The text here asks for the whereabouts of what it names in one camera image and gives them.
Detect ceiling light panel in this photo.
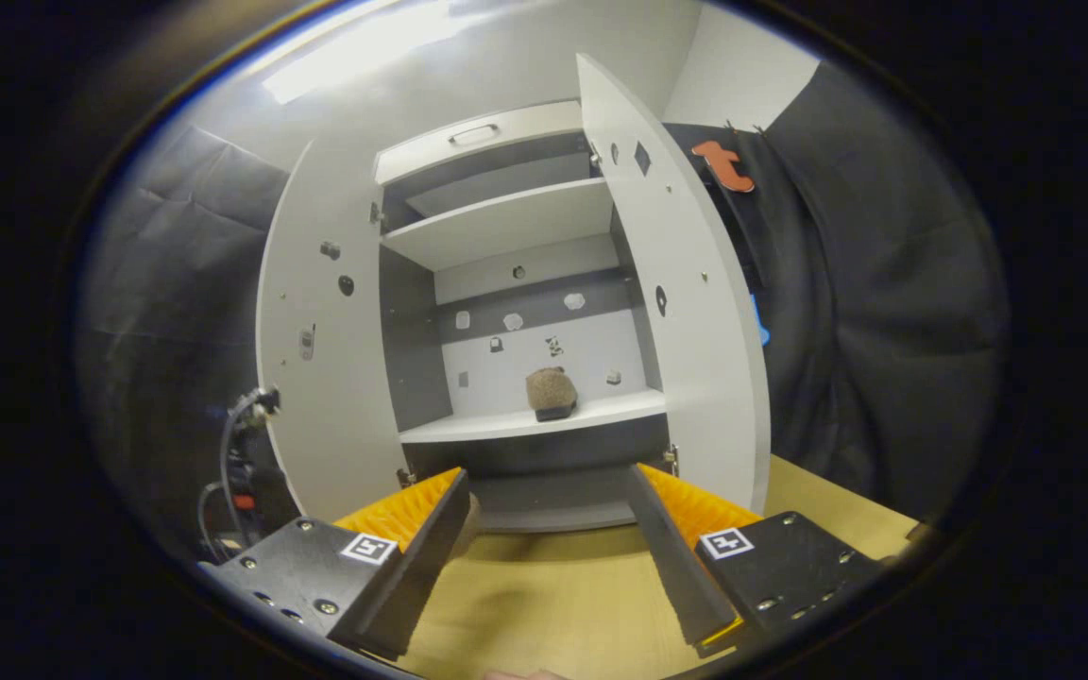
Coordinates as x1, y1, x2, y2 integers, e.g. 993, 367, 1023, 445
261, 0, 507, 105

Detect white shoe cabinet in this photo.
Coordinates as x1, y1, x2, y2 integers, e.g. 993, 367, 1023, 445
374, 99, 677, 535

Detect white cabinet drawer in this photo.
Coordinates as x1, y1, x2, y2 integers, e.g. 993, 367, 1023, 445
374, 101, 585, 185

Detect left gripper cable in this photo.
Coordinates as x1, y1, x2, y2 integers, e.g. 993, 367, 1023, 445
196, 397, 262, 560

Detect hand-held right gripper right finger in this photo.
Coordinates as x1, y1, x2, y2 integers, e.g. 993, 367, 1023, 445
626, 463, 885, 657

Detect brown suede shoe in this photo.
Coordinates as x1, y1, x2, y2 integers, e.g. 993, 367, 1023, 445
525, 366, 579, 422

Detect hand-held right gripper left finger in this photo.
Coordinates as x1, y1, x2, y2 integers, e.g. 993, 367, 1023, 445
199, 467, 471, 660

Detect white cabinet door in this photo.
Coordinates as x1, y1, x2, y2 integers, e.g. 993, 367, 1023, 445
256, 142, 413, 522
575, 52, 772, 516

